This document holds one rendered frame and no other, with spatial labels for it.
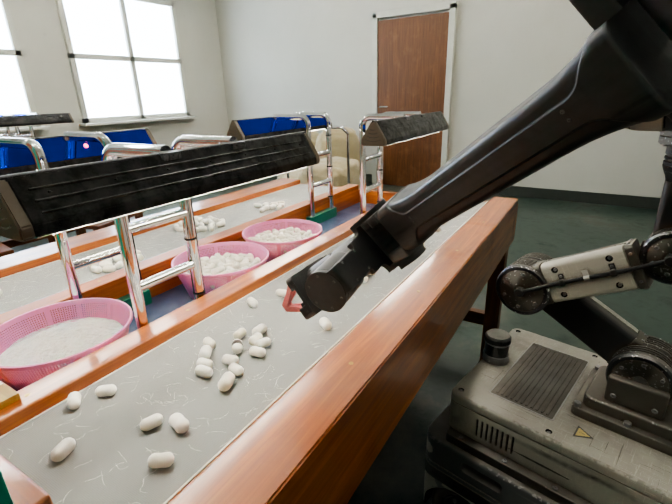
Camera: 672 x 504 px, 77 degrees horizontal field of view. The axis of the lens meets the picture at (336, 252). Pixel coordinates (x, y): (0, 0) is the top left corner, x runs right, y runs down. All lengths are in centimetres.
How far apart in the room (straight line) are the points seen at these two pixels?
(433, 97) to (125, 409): 520
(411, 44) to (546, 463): 513
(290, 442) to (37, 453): 35
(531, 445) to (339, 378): 57
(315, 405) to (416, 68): 526
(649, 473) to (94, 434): 100
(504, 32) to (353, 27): 190
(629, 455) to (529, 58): 465
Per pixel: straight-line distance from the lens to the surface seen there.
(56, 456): 72
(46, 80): 619
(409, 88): 574
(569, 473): 115
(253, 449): 61
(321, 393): 68
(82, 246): 157
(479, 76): 550
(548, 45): 537
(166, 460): 65
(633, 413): 118
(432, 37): 567
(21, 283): 141
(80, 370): 86
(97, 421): 77
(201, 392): 76
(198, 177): 74
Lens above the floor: 119
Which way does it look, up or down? 20 degrees down
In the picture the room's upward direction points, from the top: 2 degrees counter-clockwise
